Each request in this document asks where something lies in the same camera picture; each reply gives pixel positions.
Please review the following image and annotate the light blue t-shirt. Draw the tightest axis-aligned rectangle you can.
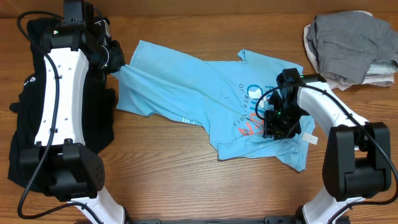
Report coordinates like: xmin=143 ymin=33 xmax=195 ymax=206
xmin=114 ymin=41 xmax=308 ymax=171

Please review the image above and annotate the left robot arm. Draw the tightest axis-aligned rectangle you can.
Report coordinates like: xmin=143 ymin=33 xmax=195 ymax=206
xmin=20 ymin=1 xmax=130 ymax=223

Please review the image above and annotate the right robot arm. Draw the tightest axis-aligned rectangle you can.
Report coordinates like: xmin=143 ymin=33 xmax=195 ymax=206
xmin=257 ymin=68 xmax=397 ymax=224

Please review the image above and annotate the black t-shirt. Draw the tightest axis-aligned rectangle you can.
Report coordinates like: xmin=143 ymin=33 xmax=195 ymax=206
xmin=7 ymin=17 xmax=116 ymax=191

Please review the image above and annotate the beige folded garment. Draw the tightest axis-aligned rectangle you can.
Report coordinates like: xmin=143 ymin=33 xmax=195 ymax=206
xmin=303 ymin=11 xmax=395 ymax=92

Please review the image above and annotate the light patterned folded garment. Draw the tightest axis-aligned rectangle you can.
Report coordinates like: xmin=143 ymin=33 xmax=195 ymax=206
xmin=367 ymin=60 xmax=397 ymax=75

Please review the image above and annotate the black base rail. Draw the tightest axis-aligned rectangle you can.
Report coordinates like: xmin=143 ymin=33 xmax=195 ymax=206
xmin=127 ymin=216 xmax=292 ymax=224

